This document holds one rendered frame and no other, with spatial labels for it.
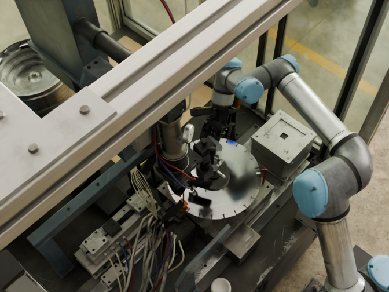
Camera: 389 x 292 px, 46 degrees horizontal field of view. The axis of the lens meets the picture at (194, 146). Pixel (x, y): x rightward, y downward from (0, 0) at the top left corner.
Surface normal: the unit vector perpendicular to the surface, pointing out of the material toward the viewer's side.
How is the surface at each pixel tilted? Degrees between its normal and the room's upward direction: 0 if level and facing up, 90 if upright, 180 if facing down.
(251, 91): 69
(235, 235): 0
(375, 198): 0
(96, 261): 90
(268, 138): 0
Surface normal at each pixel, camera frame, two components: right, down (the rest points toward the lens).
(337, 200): 0.35, 0.34
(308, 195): -0.90, 0.31
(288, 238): -0.04, -0.56
